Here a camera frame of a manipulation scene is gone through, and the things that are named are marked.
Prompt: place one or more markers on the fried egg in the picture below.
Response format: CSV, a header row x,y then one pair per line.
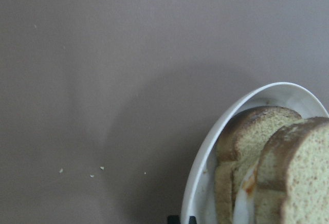
x,y
243,212

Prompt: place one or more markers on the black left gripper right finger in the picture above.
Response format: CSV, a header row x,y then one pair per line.
x,y
192,220

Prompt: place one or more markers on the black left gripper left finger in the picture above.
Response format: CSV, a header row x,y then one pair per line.
x,y
173,219

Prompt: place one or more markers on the bread slice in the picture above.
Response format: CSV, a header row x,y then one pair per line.
x,y
292,178
238,148

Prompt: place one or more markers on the white round plate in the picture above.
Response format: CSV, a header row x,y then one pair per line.
x,y
199,200

